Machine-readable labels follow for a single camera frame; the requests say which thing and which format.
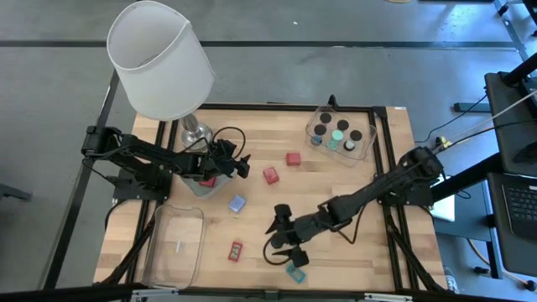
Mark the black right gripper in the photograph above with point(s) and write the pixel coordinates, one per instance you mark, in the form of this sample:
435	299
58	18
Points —
298	230

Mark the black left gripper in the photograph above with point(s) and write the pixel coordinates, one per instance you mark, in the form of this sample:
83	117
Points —
218	168

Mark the red charger block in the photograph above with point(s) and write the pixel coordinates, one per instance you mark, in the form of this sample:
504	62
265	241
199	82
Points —
293	158
207	183
270	175

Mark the lavender charger block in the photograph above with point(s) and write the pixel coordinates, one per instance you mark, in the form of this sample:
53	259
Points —
237	203

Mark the hourglass with blue sand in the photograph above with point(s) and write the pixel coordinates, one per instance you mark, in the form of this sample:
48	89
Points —
320	129

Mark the hourglass with red sand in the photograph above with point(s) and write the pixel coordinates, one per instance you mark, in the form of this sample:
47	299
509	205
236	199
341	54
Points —
325	117

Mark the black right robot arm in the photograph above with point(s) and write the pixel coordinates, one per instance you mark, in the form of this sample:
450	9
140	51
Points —
377	184

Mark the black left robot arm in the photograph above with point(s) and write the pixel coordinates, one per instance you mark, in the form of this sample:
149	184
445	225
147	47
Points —
142	151

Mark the teal flat digital timer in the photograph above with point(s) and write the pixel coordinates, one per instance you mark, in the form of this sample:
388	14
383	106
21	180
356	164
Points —
297	274

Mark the clear dish with red block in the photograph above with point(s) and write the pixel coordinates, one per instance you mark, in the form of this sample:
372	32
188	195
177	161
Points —
195	191

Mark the red flat digital timer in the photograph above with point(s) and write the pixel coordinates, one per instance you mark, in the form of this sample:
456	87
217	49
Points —
235	251

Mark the silver lamp base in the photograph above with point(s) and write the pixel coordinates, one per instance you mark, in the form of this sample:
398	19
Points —
195	134

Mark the teal hourglass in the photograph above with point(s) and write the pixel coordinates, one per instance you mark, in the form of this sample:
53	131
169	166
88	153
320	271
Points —
337	135

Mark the small clear plastic bin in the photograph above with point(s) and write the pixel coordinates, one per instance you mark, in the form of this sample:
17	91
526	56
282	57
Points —
366	147

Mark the hourglass with white sand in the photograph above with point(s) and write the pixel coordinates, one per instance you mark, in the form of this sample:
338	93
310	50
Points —
356	135

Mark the large clear plastic bin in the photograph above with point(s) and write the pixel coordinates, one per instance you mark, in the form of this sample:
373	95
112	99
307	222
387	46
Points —
168	268

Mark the white lamp shade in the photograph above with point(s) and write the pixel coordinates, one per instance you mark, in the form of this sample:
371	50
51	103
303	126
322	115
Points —
159	63

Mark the white box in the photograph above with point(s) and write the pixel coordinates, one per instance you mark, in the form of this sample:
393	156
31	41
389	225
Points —
444	207

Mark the black stand pole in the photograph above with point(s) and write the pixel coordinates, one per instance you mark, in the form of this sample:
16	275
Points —
470	178

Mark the black beam with silver brackets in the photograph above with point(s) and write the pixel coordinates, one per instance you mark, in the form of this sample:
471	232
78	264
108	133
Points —
63	293

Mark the black laptop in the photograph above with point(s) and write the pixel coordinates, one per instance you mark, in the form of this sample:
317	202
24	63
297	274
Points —
520	209

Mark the grey furniture leg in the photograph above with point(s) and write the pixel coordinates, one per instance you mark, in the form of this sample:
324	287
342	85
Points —
12	192

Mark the black cart shelf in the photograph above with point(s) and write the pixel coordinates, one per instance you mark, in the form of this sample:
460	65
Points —
503	126

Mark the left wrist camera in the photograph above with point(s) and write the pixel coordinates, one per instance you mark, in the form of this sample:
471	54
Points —
222	150

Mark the black aluminium table frame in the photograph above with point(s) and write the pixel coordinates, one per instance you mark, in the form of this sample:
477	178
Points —
272	107

